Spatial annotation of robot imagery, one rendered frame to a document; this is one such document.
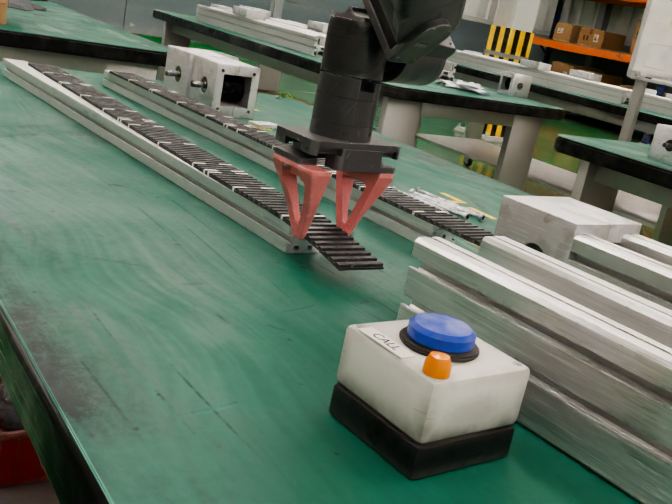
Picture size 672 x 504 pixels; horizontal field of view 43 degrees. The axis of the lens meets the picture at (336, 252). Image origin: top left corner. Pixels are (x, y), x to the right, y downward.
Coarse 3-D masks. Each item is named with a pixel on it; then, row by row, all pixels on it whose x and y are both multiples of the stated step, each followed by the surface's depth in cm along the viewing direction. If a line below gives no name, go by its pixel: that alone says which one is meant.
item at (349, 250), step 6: (318, 246) 76; (324, 246) 77; (330, 246) 77; (336, 246) 77; (342, 246) 78; (348, 246) 78; (354, 246) 78; (360, 246) 79; (324, 252) 76; (330, 252) 76; (336, 252) 76; (342, 252) 76; (348, 252) 77; (354, 252) 77; (360, 252) 78; (366, 252) 78
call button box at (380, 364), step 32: (352, 352) 50; (384, 352) 47; (416, 352) 48; (448, 352) 48; (480, 352) 50; (352, 384) 50; (384, 384) 47; (416, 384) 45; (448, 384) 45; (480, 384) 46; (512, 384) 48; (352, 416) 50; (384, 416) 48; (416, 416) 45; (448, 416) 46; (480, 416) 48; (512, 416) 49; (384, 448) 47; (416, 448) 46; (448, 448) 47; (480, 448) 49
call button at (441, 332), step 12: (408, 324) 49; (420, 324) 48; (432, 324) 49; (444, 324) 49; (456, 324) 49; (420, 336) 48; (432, 336) 48; (444, 336) 47; (456, 336) 48; (468, 336) 48; (432, 348) 48; (444, 348) 47; (456, 348) 48; (468, 348) 48
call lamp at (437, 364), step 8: (432, 352) 45; (440, 352) 45; (424, 360) 45; (432, 360) 45; (440, 360) 45; (448, 360) 45; (424, 368) 45; (432, 368) 45; (440, 368) 45; (448, 368) 45; (432, 376) 45; (440, 376) 45; (448, 376) 45
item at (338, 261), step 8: (336, 256) 75; (344, 256) 76; (352, 256) 76; (360, 256) 77; (368, 256) 77; (336, 264) 74; (344, 264) 74; (352, 264) 75; (360, 264) 75; (368, 264) 76; (376, 264) 76
